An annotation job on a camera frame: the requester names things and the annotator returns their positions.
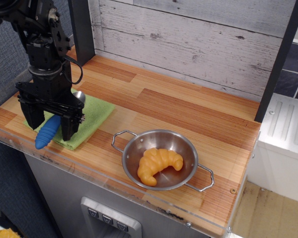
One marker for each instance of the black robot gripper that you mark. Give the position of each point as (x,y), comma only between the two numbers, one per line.
(50,91)

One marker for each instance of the blue handled metal spoon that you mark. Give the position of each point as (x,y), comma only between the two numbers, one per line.
(47,132)

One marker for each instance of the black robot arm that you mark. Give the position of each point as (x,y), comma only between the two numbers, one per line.
(38,25)

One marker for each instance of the green folded cloth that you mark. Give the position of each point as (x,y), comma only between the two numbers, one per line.
(96,111)

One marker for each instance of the grey toy kitchen cabinet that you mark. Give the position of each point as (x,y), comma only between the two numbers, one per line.
(63,190)

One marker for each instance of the orange plastic croissant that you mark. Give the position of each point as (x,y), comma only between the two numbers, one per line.
(156,160)

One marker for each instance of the silver button control panel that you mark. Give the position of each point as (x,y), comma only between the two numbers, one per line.
(105,222)

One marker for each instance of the yellow toy at corner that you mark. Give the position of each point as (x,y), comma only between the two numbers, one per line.
(9,233)

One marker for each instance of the white ribbed side cabinet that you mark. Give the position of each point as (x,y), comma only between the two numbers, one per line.
(274,164)

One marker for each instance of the steel two-handled bowl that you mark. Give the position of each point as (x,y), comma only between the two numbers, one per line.
(132,146)

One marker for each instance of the black left frame post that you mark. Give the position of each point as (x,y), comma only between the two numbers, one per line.
(82,30)

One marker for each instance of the black frame post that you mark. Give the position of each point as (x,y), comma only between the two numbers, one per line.
(82,30)
(278,64)

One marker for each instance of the black right frame post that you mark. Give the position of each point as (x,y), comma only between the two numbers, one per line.
(278,64)

